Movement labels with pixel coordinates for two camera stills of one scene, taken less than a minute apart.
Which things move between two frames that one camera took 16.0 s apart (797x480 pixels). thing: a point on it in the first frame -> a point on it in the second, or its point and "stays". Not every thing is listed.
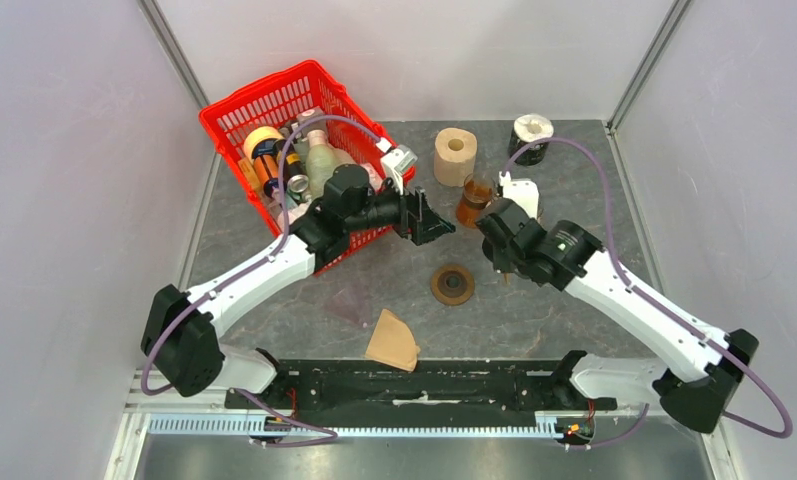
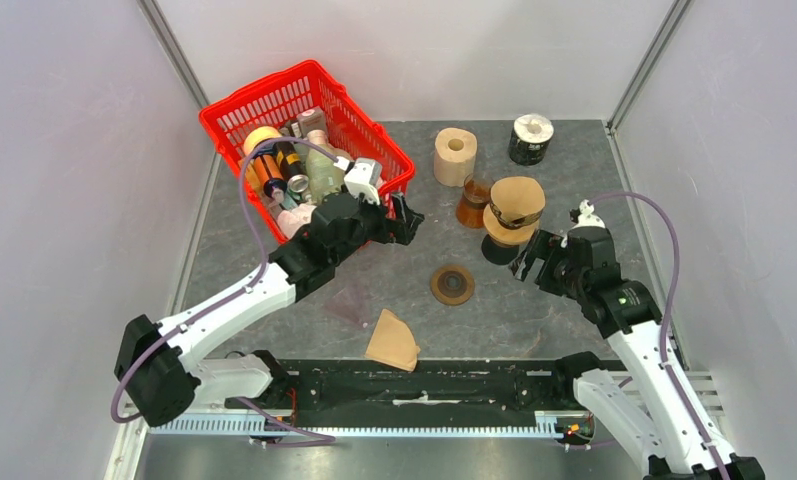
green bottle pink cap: x=320 y=160 stays
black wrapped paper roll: x=528 y=129 stays
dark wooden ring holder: x=452 y=284 stays
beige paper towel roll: x=454 y=155 stays
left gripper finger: x=430 y=225 -> x=406 y=219
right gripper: x=499 y=262 -> x=546 y=245
